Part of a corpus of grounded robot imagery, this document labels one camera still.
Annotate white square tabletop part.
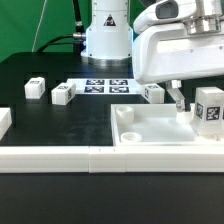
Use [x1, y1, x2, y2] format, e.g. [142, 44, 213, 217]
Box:
[111, 104, 224, 146]

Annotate white thin cable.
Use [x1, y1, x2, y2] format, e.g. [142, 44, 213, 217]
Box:
[31, 0, 48, 53]

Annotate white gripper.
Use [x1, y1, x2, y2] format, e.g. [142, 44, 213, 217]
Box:
[132, 0, 224, 112]

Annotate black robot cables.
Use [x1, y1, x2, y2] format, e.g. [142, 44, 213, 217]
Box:
[35, 0, 88, 54]

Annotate fiducial marker sheet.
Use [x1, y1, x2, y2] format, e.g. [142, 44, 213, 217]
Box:
[67, 78, 141, 95]

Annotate green backdrop curtain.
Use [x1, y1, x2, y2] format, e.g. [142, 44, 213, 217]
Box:
[0, 0, 154, 64]

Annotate white U-shaped fence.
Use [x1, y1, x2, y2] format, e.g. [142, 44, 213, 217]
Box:
[0, 108, 224, 173]

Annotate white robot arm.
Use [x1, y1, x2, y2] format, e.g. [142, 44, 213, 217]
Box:
[81, 0, 224, 111]

